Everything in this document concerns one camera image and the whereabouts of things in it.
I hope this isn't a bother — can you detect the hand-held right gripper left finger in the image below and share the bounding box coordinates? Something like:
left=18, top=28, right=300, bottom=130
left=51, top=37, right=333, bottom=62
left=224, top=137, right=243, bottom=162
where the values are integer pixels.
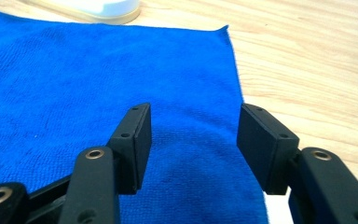
left=59, top=102, right=153, bottom=224

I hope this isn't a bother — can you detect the white round container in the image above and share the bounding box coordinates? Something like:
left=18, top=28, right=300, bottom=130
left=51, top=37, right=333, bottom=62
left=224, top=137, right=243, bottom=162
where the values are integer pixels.
left=21, top=0, right=143, bottom=26

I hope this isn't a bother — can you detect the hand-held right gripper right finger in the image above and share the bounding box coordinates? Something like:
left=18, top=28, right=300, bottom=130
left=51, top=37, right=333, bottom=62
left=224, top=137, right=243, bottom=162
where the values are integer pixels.
left=236, top=103, right=358, bottom=224

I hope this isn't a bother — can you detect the blue microfibre cloth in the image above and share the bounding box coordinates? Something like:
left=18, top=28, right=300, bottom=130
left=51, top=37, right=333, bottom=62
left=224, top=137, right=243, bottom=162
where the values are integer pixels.
left=0, top=5, right=269, bottom=224

